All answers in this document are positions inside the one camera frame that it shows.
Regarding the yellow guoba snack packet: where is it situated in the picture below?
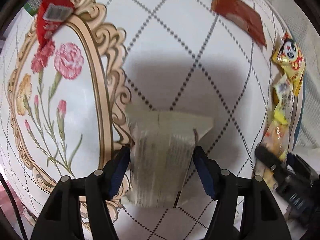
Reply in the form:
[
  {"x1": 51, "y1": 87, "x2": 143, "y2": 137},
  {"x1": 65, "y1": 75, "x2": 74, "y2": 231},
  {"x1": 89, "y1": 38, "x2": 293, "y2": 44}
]
[{"x1": 254, "y1": 102, "x2": 290, "y2": 192}]

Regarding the yellow panda snack packet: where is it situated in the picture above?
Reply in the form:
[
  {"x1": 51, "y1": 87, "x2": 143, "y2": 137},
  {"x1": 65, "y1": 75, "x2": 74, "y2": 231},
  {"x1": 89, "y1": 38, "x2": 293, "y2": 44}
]
[{"x1": 271, "y1": 32, "x2": 306, "y2": 96}]

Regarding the white snack packet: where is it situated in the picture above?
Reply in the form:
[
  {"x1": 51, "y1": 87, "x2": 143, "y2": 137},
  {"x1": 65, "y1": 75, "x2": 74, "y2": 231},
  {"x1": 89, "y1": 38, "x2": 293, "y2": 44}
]
[{"x1": 126, "y1": 104, "x2": 214, "y2": 208}]

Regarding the dark red snack packet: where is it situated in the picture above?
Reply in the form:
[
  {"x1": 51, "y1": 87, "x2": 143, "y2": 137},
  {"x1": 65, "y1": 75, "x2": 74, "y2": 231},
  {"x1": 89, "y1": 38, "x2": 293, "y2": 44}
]
[{"x1": 211, "y1": 0, "x2": 267, "y2": 48}]

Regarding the small red snack packet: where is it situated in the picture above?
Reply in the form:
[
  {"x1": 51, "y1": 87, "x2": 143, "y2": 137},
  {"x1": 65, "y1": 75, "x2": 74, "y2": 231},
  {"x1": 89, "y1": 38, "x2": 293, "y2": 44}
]
[{"x1": 36, "y1": 0, "x2": 75, "y2": 49}]

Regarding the small girl picture packet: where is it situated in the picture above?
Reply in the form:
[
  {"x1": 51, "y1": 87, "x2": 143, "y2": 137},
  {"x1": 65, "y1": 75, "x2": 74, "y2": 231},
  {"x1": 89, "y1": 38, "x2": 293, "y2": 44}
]
[{"x1": 272, "y1": 74, "x2": 293, "y2": 111}]

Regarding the white floral quilted bedspread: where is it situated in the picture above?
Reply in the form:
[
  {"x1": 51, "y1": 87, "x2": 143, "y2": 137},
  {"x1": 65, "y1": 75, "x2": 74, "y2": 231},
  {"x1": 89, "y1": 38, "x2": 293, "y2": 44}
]
[{"x1": 1, "y1": 0, "x2": 286, "y2": 235}]

